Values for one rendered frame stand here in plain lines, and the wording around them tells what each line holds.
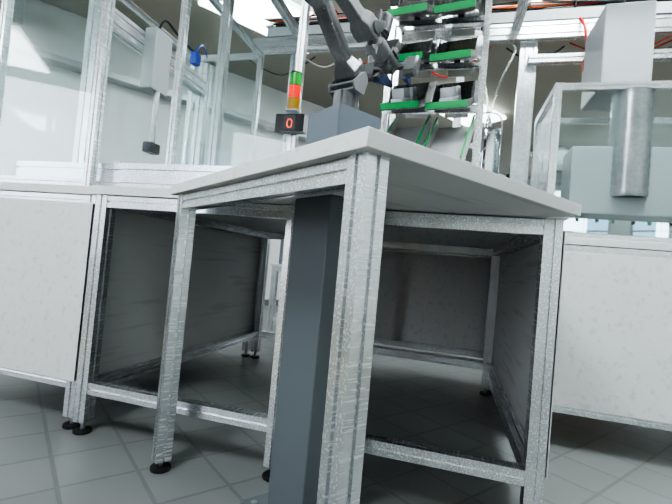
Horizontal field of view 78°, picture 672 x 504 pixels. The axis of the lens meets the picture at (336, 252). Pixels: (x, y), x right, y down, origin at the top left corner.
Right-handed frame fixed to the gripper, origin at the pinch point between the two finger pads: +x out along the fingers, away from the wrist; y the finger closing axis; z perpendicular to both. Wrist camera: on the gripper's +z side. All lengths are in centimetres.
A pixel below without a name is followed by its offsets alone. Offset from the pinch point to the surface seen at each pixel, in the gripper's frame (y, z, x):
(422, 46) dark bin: 5.3, 28.4, 18.1
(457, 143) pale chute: -17.3, -12.1, 20.0
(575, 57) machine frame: -32, 93, 112
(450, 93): -16.1, -1.7, 7.5
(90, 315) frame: 80, -102, -22
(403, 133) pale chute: 3.1, -8.6, 18.6
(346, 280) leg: -35, -76, -50
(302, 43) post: 51, 24, 2
